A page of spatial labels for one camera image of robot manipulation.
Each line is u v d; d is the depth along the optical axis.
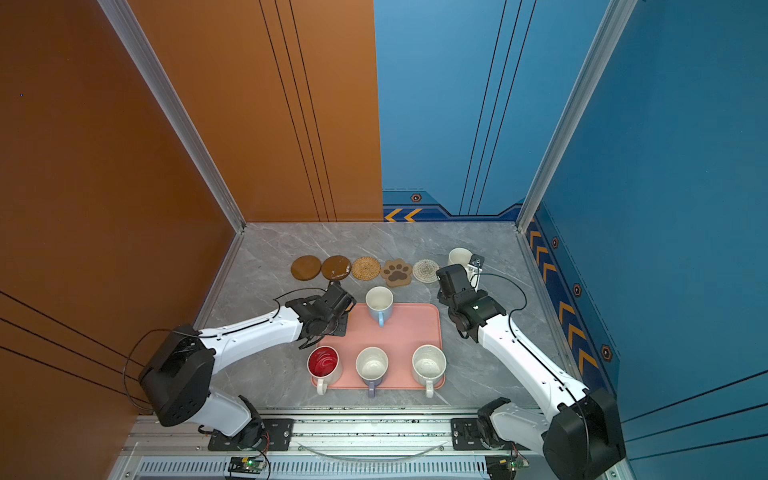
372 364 0.84
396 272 1.05
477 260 0.70
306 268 1.06
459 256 0.99
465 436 0.72
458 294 0.60
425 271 1.05
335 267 1.06
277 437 0.74
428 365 0.83
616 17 0.70
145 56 0.76
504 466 0.71
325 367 0.83
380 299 0.92
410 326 0.93
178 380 0.44
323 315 0.65
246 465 0.71
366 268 1.06
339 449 0.73
